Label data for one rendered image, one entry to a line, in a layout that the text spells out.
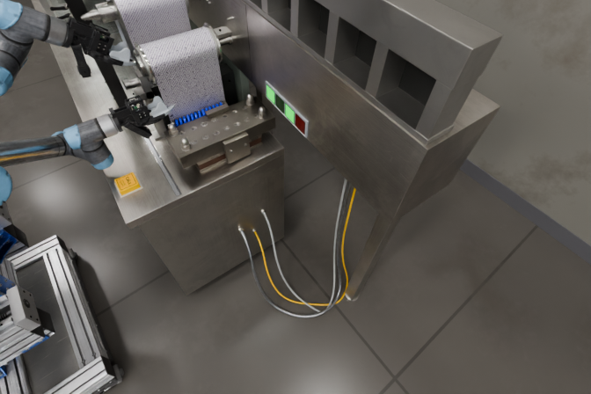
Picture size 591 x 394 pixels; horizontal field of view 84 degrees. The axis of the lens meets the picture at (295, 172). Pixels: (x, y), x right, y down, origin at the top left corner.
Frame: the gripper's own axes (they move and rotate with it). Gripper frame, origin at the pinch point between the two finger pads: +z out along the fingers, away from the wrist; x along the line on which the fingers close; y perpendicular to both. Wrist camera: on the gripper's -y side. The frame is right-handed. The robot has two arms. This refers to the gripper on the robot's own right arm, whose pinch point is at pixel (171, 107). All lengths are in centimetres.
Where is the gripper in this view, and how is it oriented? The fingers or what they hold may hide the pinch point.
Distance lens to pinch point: 135.0
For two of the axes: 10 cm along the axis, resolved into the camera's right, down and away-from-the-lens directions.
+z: 8.2, -4.3, 3.7
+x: -5.7, -6.5, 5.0
